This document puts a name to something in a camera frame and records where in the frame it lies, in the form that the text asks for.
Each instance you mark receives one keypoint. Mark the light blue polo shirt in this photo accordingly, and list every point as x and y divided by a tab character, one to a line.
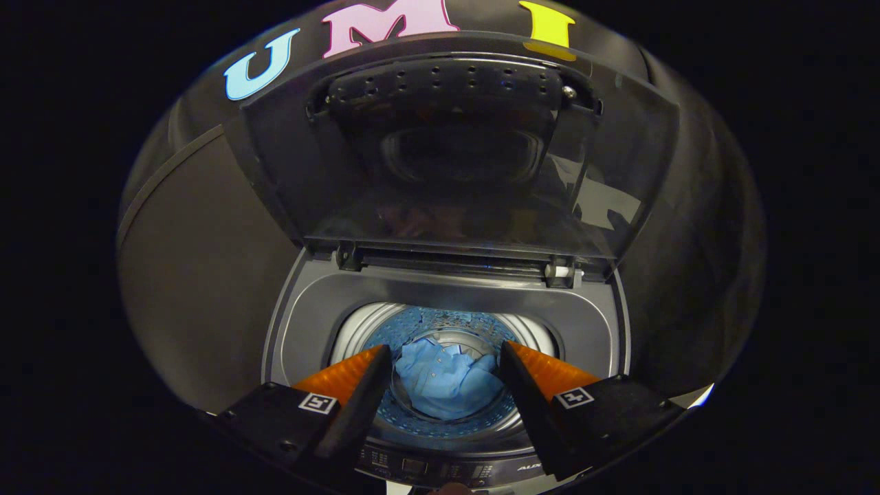
440	381

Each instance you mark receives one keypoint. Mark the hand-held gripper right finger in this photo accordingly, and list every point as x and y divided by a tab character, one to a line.
526	405

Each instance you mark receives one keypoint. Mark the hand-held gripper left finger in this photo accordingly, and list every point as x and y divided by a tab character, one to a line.
364	405

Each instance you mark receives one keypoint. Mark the dark washing machine lid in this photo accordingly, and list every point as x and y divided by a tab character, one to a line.
447	199

